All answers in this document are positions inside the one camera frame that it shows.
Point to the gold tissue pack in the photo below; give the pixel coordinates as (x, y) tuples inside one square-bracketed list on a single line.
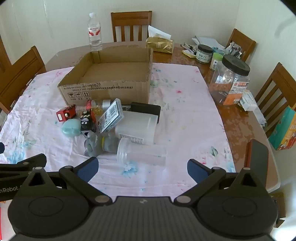
[(159, 44)]

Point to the wooden chair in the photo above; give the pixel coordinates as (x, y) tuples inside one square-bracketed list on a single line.
[(242, 41), (130, 19), (279, 78), (20, 74)]

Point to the bottle with green lid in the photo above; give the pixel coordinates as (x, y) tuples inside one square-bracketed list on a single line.
[(216, 61)]

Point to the cardboard box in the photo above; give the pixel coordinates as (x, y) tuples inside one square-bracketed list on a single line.
[(104, 90)]

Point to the clear water bottle red label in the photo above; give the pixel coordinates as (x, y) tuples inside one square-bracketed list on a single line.
[(94, 32)]

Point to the teal egg-shaped case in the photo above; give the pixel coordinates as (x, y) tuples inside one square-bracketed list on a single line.
[(70, 128)]

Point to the yellow sticky notes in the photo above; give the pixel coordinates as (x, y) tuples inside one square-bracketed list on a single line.
[(187, 54)]

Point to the stack of white papers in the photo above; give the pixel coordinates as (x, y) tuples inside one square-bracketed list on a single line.
[(208, 41)]

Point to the grey tape roll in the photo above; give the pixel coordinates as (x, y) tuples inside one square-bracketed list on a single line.
[(106, 103)]

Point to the white packet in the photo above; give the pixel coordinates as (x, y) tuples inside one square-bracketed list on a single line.
[(248, 100)]

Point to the teal container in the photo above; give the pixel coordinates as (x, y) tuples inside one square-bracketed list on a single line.
[(218, 50)]

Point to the large clear jar black lid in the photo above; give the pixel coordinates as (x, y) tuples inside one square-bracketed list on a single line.
[(231, 78)]

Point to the pink floral cloth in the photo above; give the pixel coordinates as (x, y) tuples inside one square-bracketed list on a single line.
[(185, 120)]

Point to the clear blister pack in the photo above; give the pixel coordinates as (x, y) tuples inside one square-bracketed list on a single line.
[(109, 115)]

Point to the black cartoon figure toy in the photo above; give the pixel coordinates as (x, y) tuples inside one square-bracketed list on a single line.
[(86, 125)]

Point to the small jar black lid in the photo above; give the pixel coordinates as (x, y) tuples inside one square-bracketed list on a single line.
[(204, 54)]

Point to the cup of stationery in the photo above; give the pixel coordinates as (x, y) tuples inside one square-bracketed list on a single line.
[(233, 49)]

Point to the red toy train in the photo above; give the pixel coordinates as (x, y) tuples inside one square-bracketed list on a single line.
[(66, 112)]

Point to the clear plastic packet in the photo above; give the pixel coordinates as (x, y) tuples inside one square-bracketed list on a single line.
[(259, 117)]

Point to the black square box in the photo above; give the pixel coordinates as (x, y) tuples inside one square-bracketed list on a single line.
[(146, 110)]

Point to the row of black pens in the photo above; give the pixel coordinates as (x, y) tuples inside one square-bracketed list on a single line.
[(188, 47)]

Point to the small clear bottle yellow contents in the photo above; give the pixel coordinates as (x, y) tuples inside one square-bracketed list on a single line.
[(97, 110)]

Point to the grey yellow round container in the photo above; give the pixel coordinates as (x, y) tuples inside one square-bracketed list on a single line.
[(109, 144)]

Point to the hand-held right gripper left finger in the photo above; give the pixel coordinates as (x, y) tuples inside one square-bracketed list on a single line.
[(89, 169)]

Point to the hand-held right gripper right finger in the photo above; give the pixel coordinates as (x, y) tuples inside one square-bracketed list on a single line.
[(196, 170)]

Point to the clear plastic jar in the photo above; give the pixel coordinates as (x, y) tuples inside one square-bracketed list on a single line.
[(143, 154)]

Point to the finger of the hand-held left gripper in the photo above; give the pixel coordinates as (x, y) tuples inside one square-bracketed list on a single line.
[(1, 147), (27, 161)]

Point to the white plastic box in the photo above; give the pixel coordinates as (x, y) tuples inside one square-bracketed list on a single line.
[(136, 127)]

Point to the grey toy elephant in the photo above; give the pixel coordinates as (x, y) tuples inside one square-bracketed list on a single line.
[(92, 143)]

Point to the colourful paper bag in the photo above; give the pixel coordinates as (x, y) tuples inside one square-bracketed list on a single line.
[(283, 129)]

